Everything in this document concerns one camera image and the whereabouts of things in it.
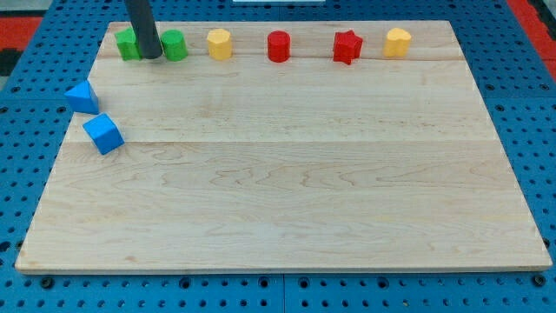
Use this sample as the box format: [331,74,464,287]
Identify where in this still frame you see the blue triangle block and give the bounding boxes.
[64,80,100,115]

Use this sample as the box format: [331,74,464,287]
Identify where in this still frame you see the red star block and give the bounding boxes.
[333,30,363,65]

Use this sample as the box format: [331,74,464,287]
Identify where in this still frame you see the yellow hexagon block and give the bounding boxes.
[207,29,233,61]

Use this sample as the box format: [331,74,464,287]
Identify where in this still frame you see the green star block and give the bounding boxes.
[115,27,142,61]

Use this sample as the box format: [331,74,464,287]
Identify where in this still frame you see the red cylinder block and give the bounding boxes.
[267,30,291,63]

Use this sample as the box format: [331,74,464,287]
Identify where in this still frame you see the yellow heart block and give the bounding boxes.
[382,28,413,57]

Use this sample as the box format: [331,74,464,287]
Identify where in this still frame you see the blue cube block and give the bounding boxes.
[83,113,124,155]

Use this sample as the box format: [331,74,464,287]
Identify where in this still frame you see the light wooden board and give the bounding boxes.
[16,20,553,275]

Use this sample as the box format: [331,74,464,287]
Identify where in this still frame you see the green cylinder block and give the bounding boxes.
[161,30,189,62]

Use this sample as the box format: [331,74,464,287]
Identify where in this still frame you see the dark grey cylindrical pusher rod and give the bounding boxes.
[124,0,162,59]

